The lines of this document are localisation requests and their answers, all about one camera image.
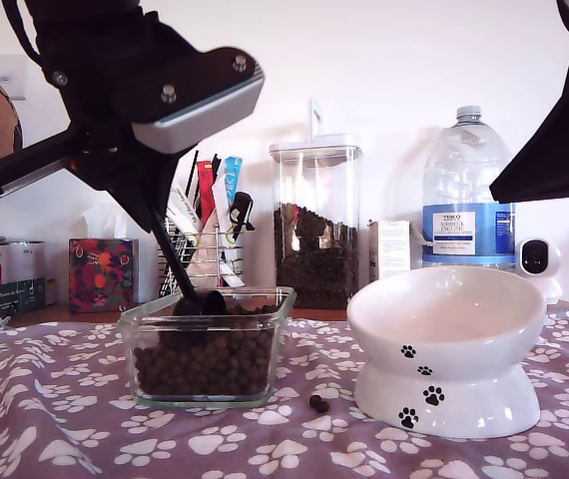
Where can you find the black plastic measuring spoon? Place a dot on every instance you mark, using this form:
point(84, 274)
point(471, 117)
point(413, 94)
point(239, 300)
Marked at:
point(204, 304)

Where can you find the white paw print cat bowl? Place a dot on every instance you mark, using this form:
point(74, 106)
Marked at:
point(446, 394)

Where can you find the white sachet with black text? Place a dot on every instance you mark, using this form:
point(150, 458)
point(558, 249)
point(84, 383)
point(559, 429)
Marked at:
point(184, 209)

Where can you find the white paper tissue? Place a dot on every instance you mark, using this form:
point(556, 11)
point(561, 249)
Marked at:
point(102, 222)

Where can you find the thin black stick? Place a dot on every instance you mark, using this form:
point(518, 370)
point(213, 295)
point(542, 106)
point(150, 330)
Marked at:
point(194, 174)

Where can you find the red sachet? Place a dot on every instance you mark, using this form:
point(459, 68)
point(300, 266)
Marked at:
point(206, 189)

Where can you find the plain white sachet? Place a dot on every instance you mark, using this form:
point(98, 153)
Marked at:
point(221, 199)

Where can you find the light blue sachet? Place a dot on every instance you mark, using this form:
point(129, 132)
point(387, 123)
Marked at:
point(234, 174)

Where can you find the floral tissue box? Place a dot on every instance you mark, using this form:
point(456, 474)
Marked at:
point(100, 279)

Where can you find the small black clip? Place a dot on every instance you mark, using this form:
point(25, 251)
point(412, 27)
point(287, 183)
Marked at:
point(242, 207)

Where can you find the beige pouch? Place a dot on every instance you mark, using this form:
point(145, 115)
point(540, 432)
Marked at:
point(217, 264)

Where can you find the plain white tin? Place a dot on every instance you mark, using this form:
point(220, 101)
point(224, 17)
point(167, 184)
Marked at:
point(27, 262)

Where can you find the large blue label water bottle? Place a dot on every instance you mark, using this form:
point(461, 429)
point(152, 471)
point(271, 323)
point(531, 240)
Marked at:
point(453, 234)

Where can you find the square clear glass container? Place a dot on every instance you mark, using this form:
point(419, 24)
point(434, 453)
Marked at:
point(130, 349)

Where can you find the dark green cardboard box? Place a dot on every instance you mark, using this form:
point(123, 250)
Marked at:
point(5, 299)

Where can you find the tall clear canister white lid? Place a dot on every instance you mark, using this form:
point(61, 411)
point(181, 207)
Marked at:
point(315, 145)

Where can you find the large brown kibble heap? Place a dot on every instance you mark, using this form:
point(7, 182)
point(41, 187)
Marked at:
point(204, 364)

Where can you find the dark kibble store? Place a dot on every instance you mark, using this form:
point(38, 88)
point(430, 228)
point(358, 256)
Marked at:
point(315, 274)

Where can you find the small white printed carton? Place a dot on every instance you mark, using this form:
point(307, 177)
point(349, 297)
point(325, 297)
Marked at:
point(390, 249)

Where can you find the purple paw print cloth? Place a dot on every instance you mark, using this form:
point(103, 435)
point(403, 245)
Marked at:
point(65, 379)

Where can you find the spilled brown kibble piece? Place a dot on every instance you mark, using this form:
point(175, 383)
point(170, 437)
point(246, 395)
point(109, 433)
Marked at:
point(324, 406)
point(315, 400)

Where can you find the small white round camera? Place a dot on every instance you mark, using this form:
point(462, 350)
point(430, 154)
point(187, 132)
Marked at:
point(553, 257)

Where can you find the white wall switch plate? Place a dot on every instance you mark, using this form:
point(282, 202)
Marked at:
point(15, 75)

